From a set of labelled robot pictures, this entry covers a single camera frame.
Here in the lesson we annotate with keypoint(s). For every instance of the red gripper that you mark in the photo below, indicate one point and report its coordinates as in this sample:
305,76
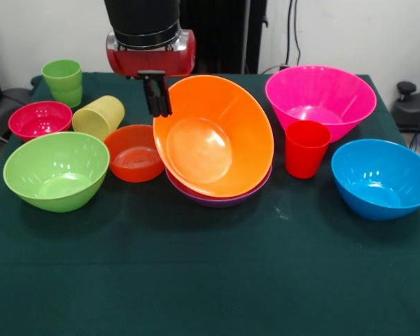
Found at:
150,63

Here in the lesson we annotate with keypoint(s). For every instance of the large orange bowl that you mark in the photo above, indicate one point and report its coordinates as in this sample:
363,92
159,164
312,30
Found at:
210,140

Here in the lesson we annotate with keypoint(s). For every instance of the yellow cup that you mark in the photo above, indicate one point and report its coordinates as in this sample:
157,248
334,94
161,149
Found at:
98,117

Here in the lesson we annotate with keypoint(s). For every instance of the small orange-red bowl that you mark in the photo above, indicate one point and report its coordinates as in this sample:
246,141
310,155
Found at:
133,164

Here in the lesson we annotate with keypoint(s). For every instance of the green cup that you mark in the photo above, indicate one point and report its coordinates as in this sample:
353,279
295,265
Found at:
63,80

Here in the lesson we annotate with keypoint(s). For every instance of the purple bowl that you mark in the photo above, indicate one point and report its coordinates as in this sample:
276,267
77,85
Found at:
217,202

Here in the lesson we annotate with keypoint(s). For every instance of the small crimson bowl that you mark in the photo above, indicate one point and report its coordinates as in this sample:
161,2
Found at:
38,119

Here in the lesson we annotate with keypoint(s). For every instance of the light green bowl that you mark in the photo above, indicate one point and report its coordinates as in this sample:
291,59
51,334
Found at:
56,175

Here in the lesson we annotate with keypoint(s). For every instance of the red cup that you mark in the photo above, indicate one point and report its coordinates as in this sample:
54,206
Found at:
306,154

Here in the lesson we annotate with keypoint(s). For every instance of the large pink bowl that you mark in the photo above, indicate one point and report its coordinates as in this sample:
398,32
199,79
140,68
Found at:
322,94

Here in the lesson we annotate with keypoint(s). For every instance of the dark green tablecloth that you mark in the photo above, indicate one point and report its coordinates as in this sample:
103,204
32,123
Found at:
210,273

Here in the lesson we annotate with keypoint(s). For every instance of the blue bowl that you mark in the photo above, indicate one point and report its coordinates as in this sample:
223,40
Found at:
381,182

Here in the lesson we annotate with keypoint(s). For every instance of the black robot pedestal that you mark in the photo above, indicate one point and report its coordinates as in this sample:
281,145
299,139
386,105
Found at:
227,38

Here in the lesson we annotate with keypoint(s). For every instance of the grey pedestal foot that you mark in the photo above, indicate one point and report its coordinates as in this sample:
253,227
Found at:
411,112
3,112

